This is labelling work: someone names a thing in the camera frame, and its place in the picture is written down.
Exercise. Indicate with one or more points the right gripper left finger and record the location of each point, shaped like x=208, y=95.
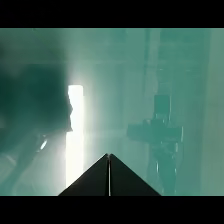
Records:
x=95, y=181

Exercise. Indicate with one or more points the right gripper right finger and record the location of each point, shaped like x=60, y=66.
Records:
x=125, y=181

